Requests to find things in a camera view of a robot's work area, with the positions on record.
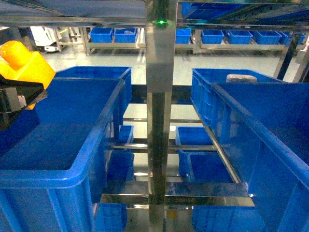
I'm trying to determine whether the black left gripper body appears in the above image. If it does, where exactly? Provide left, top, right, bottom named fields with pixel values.
left=0, top=87, right=26, bottom=131

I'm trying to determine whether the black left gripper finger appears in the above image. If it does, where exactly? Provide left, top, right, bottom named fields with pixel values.
left=0, top=75, right=47, bottom=109

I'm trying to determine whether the yellow two-stud toy block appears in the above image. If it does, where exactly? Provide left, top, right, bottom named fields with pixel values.
left=0, top=40, right=56, bottom=111

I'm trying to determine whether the large blue bin near left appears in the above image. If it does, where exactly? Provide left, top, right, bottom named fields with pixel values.
left=0, top=78, right=125, bottom=232

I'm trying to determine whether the large blue bin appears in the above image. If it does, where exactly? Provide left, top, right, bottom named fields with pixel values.
left=211, top=82, right=309, bottom=232
left=0, top=78, right=125, bottom=232

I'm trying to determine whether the blue bin behind right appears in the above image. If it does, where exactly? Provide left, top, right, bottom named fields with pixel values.
left=191, top=68, right=283, bottom=127

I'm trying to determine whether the large blue bin near right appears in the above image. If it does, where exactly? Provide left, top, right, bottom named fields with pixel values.
left=211, top=82, right=309, bottom=232

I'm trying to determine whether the steel vertical centre post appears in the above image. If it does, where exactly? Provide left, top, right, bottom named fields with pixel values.
left=145, top=0, right=178, bottom=232

